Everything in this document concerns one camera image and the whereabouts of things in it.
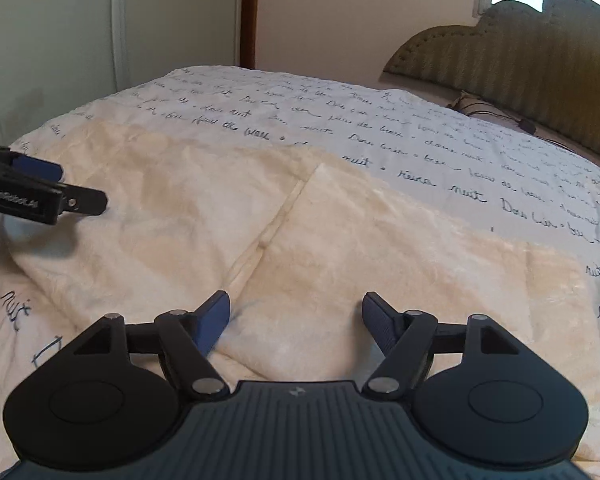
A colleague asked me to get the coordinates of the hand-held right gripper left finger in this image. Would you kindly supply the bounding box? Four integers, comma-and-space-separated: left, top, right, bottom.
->
72, 290, 231, 401

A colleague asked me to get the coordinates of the cream plush blanket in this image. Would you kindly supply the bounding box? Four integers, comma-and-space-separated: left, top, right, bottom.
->
7, 122, 600, 466

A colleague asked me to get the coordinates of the brown wooden door frame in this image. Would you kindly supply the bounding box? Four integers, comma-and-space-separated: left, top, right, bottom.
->
239, 0, 260, 69

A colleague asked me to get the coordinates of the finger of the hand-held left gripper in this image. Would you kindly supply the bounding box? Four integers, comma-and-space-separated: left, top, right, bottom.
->
0, 142, 64, 184
56, 184, 109, 217

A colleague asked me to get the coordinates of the green upholstered headboard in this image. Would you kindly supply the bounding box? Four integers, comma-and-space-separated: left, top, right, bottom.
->
382, 0, 600, 170

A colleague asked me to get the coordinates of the black charger cable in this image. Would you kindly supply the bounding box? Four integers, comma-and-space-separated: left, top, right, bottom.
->
449, 91, 588, 153

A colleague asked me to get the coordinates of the white script printed blanket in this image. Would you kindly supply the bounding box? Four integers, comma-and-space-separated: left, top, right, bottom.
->
0, 65, 600, 480

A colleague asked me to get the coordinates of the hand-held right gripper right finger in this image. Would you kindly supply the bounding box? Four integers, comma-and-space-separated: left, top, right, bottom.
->
361, 291, 526, 401

